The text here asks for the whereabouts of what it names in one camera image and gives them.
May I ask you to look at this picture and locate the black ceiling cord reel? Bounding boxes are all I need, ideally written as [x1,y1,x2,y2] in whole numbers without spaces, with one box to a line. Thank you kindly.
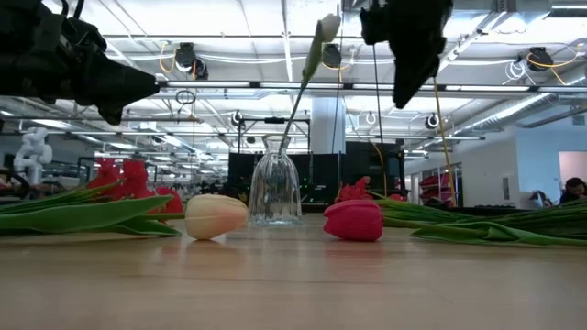
[175,41,210,82]
[526,46,555,72]
[321,43,343,70]

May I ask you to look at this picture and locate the white artificial tulip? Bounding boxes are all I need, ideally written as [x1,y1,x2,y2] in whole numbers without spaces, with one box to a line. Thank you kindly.
[278,12,343,157]

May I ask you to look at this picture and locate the red blossom bunch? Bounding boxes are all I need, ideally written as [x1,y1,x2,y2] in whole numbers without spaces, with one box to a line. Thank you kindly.
[336,176,373,204]
[85,158,156,203]

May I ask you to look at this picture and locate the clear ribbed glass vase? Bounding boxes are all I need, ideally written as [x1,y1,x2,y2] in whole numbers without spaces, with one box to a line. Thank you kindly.
[247,135,304,228]

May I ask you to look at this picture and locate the red artificial tulip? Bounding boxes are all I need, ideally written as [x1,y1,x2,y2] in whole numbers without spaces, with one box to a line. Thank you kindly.
[323,199,587,248]
[154,185,184,215]

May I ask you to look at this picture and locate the person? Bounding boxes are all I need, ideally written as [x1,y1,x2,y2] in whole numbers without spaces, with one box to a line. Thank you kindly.
[559,177,587,205]

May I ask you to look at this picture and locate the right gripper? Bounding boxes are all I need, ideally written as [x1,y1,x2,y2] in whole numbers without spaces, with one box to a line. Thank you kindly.
[359,0,455,111]

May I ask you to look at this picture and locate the long ceiling light strip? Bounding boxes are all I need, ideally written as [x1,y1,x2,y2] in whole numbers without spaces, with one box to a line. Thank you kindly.
[155,80,587,94]

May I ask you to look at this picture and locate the cream artificial tulip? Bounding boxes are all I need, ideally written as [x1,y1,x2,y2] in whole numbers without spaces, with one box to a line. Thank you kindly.
[0,193,249,241]

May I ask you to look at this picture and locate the yellow cable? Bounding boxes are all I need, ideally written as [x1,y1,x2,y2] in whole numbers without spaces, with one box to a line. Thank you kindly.
[432,77,459,208]

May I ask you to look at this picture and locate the black cabinet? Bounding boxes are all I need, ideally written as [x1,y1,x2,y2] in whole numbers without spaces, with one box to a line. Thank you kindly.
[227,152,346,212]

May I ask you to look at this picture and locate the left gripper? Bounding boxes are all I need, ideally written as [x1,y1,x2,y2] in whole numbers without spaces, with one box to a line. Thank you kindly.
[0,0,161,127]

